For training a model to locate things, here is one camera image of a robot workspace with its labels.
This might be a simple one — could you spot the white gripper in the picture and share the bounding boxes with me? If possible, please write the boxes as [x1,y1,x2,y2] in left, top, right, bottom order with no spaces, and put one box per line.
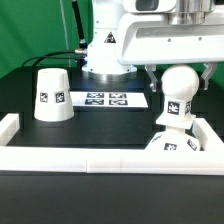
[117,11,224,92]

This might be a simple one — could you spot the white lamp bulb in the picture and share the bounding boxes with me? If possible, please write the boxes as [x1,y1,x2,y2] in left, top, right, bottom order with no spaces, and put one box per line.
[162,65,199,121]

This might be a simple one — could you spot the white lamp base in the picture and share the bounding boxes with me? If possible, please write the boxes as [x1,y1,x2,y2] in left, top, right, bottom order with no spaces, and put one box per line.
[146,113,201,152]

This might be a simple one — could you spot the white lamp shade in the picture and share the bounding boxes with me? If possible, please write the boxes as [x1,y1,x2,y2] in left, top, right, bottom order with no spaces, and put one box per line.
[34,68,74,122]

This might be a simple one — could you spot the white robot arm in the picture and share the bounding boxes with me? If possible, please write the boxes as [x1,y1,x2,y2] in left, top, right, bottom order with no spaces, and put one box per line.
[83,0,224,91]

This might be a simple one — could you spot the white marker sheet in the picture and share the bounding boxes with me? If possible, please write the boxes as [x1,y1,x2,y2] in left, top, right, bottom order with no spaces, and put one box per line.
[70,91,148,108]

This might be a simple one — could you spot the black cable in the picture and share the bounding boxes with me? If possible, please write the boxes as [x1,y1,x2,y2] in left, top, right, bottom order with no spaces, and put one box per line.
[21,50,88,68]

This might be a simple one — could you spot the white foam border frame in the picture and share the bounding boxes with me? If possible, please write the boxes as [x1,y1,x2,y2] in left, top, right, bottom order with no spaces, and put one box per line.
[0,113,224,175]

